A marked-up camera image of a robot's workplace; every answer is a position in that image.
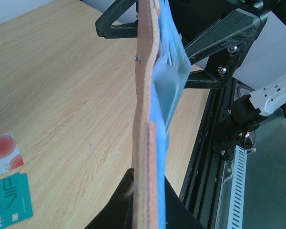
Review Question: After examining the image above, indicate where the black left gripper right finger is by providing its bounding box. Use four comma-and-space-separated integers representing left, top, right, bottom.
165, 177, 204, 229

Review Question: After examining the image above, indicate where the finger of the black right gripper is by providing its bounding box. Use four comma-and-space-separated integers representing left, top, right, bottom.
185, 9, 267, 89
95, 0, 139, 39

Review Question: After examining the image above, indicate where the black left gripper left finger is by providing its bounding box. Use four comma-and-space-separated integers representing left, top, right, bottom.
86, 168, 133, 229

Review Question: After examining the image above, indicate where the pink card holder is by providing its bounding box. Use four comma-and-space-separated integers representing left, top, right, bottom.
132, 0, 191, 229

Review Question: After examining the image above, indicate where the teal credit card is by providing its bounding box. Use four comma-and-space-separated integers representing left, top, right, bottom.
0, 173, 33, 229

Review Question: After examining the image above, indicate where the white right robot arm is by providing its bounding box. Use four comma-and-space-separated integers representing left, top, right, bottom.
95, 0, 286, 121

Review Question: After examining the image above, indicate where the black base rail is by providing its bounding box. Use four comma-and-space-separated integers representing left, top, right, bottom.
179, 78, 238, 229

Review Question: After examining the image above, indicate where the grey slotted cable duct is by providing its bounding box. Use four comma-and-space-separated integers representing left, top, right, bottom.
227, 146, 247, 229

